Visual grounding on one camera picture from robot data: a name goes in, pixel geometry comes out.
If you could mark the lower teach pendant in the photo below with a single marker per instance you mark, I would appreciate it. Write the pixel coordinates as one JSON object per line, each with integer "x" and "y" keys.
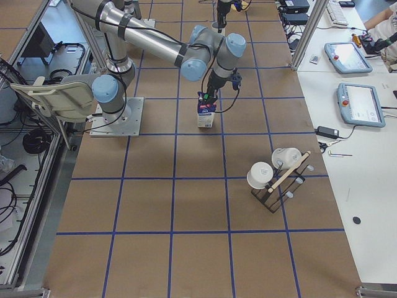
{"x": 359, "y": 105}

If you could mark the blue white milk carton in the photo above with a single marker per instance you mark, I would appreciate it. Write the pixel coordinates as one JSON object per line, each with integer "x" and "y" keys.
{"x": 205, "y": 112}

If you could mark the white keyboard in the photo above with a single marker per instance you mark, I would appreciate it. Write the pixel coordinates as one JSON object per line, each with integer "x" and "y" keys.
{"x": 335, "y": 15}

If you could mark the grey plastic chair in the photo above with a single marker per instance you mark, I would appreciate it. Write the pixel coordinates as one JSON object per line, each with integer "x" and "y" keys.
{"x": 69, "y": 101}

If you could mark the upper teach pendant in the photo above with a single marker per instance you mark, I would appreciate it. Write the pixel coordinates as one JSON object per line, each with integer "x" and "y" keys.
{"x": 347, "y": 58}

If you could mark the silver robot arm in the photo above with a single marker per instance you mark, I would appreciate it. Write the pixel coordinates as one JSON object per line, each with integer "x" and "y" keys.
{"x": 208, "y": 54}
{"x": 224, "y": 4}

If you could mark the white mug on rack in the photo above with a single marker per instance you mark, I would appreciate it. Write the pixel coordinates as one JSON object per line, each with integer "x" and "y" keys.
{"x": 285, "y": 158}
{"x": 260, "y": 175}

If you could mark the black power adapter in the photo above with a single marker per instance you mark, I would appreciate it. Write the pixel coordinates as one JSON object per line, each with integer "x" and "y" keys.
{"x": 327, "y": 132}

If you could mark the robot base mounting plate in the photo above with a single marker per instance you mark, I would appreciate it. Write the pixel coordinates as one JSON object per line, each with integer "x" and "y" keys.
{"x": 119, "y": 124}

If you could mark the black wire mug rack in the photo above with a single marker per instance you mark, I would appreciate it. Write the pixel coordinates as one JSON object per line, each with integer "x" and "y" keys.
{"x": 283, "y": 184}

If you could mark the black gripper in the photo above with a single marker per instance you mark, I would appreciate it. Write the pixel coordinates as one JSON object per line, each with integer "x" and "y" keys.
{"x": 213, "y": 84}
{"x": 222, "y": 12}

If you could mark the teach pendant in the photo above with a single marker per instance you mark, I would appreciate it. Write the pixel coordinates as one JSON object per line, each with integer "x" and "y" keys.
{"x": 359, "y": 105}
{"x": 347, "y": 58}

